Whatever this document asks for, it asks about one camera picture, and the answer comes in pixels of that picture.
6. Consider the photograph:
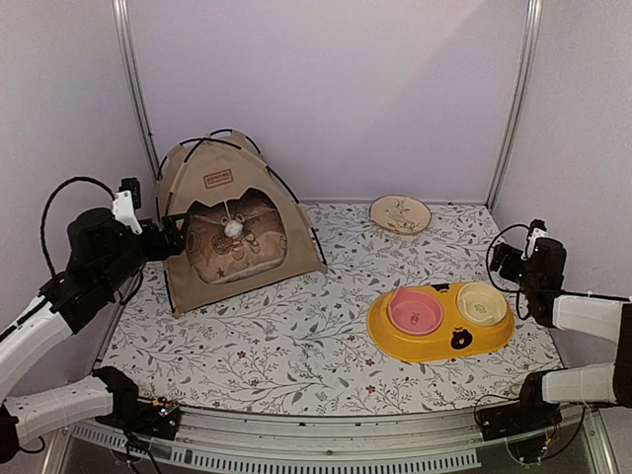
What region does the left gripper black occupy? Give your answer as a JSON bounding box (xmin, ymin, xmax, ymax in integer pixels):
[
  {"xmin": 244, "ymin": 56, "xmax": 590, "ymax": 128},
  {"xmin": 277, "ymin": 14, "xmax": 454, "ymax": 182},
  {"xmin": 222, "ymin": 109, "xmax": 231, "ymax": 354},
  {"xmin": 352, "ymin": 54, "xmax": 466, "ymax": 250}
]
[{"xmin": 99, "ymin": 211, "xmax": 190, "ymax": 294}]

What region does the pale yellow pet bowl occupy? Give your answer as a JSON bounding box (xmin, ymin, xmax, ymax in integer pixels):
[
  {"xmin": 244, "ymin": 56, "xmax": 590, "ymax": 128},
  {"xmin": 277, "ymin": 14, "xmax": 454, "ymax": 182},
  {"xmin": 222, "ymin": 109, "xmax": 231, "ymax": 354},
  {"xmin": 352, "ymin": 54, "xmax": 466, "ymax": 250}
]
[{"xmin": 456, "ymin": 282, "xmax": 508, "ymax": 327}]

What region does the white and brown pillow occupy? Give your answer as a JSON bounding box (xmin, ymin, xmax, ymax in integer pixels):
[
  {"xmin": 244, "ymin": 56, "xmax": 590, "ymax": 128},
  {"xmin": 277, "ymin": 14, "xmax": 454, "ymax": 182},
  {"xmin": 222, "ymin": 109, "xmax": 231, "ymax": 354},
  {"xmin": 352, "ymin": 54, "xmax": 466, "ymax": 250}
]
[{"xmin": 186, "ymin": 188, "xmax": 287, "ymax": 284}]

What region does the beige fabric pet tent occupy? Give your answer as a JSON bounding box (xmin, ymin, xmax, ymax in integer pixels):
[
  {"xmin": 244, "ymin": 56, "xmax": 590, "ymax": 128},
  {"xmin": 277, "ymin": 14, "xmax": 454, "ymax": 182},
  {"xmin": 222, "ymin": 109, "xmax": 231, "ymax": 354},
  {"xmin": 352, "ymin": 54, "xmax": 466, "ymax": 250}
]
[{"xmin": 156, "ymin": 135, "xmax": 327, "ymax": 317}]

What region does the yellow double bowl holder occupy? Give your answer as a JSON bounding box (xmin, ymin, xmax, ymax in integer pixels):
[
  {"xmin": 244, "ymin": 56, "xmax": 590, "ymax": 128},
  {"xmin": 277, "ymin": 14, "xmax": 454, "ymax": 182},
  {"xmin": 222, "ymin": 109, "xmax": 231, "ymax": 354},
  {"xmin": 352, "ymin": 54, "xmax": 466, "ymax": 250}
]
[{"xmin": 366, "ymin": 282, "xmax": 515, "ymax": 362}]

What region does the black flexible tent pole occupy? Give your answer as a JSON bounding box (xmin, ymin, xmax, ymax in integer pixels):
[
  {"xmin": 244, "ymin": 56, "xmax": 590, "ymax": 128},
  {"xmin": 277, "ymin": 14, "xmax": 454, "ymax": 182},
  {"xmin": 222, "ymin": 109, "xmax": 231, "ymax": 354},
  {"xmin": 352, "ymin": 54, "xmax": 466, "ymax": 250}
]
[{"xmin": 207, "ymin": 128, "xmax": 328, "ymax": 266}]

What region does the pink round pet bowl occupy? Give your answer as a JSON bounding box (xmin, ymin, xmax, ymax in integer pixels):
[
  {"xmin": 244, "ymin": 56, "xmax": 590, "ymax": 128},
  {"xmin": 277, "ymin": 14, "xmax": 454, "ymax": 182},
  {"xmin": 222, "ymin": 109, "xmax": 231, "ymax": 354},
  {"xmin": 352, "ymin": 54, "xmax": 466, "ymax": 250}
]
[{"xmin": 387, "ymin": 287, "xmax": 443, "ymax": 337}]

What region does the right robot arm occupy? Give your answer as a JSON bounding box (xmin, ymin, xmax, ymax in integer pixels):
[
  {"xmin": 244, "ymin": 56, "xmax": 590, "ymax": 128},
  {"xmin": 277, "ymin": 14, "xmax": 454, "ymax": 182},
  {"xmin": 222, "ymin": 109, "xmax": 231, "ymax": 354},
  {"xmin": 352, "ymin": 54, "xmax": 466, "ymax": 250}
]
[{"xmin": 486, "ymin": 235, "xmax": 631, "ymax": 431}]

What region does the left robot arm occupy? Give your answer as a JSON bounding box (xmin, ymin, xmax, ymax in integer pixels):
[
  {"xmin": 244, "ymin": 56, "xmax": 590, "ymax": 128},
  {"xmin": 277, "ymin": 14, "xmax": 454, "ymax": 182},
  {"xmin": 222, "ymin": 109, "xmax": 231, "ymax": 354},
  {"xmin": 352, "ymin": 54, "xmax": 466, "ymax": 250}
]
[{"xmin": 1, "ymin": 208, "xmax": 187, "ymax": 462}]

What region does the white pompom toy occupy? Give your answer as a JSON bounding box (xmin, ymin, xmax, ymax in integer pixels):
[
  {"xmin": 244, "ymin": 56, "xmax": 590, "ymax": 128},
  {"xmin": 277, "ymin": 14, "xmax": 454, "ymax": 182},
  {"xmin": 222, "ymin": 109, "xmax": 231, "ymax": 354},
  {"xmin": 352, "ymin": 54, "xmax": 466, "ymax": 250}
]
[{"xmin": 224, "ymin": 219, "xmax": 243, "ymax": 238}]

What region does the floral table mat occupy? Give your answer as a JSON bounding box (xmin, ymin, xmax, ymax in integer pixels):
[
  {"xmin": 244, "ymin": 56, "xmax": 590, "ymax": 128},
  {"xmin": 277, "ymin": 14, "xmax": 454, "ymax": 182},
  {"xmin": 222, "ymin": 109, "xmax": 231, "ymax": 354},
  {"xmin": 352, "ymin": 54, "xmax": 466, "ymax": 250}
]
[{"xmin": 103, "ymin": 203, "xmax": 561, "ymax": 416}]

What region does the beige bird-print plate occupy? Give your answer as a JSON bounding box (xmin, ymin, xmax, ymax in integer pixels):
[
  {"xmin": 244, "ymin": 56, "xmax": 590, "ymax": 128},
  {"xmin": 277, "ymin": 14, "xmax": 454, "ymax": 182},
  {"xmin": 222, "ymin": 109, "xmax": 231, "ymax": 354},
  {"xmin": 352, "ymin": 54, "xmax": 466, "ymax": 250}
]
[{"xmin": 369, "ymin": 195, "xmax": 432, "ymax": 235}]

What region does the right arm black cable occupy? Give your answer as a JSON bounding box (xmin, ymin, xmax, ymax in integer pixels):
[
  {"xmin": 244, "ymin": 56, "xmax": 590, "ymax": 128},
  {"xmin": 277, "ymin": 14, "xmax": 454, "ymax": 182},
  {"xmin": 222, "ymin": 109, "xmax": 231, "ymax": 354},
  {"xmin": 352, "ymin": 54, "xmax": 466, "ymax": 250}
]
[{"xmin": 486, "ymin": 223, "xmax": 534, "ymax": 322}]

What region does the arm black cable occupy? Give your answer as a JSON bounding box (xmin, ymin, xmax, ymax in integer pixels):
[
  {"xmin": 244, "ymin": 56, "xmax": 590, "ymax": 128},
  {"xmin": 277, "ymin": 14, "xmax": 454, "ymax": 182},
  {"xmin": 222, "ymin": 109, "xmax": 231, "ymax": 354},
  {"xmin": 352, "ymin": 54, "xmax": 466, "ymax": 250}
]
[
  {"xmin": 486, "ymin": 223, "xmax": 534, "ymax": 322},
  {"xmin": 39, "ymin": 177, "xmax": 144, "ymax": 305}
]

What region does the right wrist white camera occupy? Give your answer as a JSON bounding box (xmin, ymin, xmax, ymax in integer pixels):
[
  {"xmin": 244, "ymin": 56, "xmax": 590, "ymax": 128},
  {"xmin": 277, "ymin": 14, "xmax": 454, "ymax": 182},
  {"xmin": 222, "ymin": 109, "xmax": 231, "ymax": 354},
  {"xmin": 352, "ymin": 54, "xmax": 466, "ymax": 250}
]
[{"xmin": 522, "ymin": 219, "xmax": 547, "ymax": 261}]

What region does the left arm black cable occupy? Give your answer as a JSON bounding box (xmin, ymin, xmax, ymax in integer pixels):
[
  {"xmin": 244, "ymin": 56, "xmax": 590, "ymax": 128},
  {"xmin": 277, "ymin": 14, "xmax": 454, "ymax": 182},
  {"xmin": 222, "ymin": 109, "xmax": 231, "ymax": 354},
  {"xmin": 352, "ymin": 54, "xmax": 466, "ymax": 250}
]
[{"xmin": 39, "ymin": 177, "xmax": 144, "ymax": 305}]

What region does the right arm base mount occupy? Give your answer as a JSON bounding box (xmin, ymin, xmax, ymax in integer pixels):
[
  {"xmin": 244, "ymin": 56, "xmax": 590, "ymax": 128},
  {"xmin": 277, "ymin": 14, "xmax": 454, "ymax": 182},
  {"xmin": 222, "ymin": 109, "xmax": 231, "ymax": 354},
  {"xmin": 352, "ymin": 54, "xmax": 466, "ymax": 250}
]
[{"xmin": 474, "ymin": 371, "xmax": 562, "ymax": 464}]

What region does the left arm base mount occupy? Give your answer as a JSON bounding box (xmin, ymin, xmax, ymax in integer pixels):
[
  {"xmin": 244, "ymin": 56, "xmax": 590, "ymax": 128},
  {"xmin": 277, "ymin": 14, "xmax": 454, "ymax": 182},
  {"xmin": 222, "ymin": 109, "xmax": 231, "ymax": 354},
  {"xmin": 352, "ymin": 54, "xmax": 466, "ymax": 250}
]
[{"xmin": 92, "ymin": 366, "xmax": 182, "ymax": 440}]

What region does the left aluminium frame post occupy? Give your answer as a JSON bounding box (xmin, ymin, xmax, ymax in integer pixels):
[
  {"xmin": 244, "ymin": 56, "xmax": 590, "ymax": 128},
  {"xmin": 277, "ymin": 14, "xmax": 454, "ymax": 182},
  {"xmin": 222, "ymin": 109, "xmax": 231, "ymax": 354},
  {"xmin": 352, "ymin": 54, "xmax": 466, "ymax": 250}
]
[{"xmin": 112, "ymin": 0, "xmax": 161, "ymax": 179}]

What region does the aluminium frame post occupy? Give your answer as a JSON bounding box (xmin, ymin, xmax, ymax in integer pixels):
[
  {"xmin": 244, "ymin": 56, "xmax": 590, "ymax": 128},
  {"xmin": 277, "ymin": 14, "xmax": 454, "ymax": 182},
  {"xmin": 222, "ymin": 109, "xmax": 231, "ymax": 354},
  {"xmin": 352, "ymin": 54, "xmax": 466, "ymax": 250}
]
[
  {"xmin": 112, "ymin": 0, "xmax": 161, "ymax": 179},
  {"xmin": 485, "ymin": 0, "xmax": 543, "ymax": 211}
]

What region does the metal base rail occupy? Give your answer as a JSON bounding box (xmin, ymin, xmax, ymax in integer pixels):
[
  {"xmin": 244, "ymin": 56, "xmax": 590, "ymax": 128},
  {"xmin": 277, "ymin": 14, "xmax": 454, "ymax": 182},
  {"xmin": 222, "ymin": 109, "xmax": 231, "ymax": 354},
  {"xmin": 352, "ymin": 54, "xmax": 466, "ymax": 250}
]
[{"xmin": 41, "ymin": 403, "xmax": 623, "ymax": 473}]

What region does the right aluminium frame post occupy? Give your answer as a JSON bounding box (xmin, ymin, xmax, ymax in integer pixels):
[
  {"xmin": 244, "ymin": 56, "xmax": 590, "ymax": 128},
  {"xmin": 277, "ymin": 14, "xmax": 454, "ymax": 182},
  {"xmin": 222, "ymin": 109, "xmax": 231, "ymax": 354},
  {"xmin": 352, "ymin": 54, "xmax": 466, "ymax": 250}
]
[{"xmin": 485, "ymin": 0, "xmax": 543, "ymax": 211}]

